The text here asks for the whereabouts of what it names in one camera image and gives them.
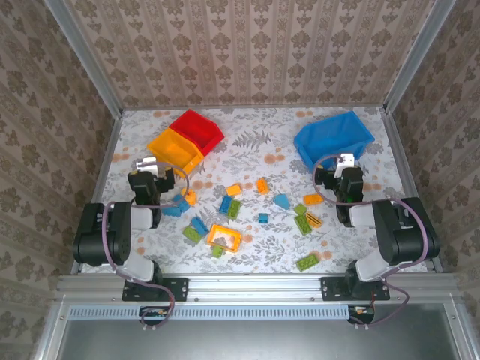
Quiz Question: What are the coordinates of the yellow plastic bin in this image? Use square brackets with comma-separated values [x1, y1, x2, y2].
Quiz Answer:
[146, 128, 206, 176]

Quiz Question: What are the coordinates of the blue plastic bin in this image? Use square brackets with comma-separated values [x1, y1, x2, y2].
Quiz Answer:
[293, 109, 376, 172]

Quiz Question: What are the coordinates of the red plastic bin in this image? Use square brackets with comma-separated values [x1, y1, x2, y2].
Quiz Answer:
[168, 108, 225, 158]

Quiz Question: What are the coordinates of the yellow lego window frame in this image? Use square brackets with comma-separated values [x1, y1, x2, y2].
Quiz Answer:
[205, 223, 243, 254]

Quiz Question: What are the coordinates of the floral patterned table cover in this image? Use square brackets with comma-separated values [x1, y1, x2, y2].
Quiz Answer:
[80, 106, 431, 274]

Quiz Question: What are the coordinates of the black connector board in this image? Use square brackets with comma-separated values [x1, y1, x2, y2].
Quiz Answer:
[347, 304, 376, 326]
[139, 305, 170, 326]

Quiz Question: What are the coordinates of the grey metal sheet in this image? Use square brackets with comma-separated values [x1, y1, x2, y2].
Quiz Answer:
[35, 301, 480, 360]

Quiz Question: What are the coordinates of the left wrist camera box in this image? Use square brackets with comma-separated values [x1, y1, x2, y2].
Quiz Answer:
[134, 156, 158, 175]

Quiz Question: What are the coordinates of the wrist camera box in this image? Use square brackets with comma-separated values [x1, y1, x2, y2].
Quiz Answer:
[134, 156, 158, 175]
[334, 152, 356, 179]

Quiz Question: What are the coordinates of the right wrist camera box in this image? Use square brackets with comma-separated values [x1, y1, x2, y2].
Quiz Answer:
[334, 152, 356, 179]

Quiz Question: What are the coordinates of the aluminium side rail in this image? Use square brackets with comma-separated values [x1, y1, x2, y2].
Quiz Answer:
[380, 107, 444, 273]
[70, 108, 125, 275]

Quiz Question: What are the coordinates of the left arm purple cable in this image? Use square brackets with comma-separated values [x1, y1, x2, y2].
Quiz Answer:
[101, 161, 191, 332]

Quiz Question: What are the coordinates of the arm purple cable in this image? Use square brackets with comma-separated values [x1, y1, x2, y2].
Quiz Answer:
[312, 153, 431, 326]
[101, 161, 191, 332]

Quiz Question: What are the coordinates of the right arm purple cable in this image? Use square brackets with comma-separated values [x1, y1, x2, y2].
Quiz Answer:
[312, 153, 431, 326]

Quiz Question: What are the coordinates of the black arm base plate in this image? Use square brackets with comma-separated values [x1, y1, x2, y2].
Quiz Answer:
[320, 276, 391, 302]
[122, 276, 189, 302]

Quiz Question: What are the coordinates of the thin aluminium rear rail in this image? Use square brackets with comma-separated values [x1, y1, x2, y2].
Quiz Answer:
[119, 103, 387, 112]

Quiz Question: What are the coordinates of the long aluminium mounting rail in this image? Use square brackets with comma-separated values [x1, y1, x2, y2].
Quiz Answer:
[55, 273, 463, 302]

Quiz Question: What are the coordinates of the aluminium frame post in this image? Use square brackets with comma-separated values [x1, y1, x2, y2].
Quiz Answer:
[43, 0, 125, 117]
[381, 0, 458, 113]

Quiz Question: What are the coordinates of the white slotted cable duct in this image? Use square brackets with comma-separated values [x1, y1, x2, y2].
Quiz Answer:
[69, 304, 352, 321]

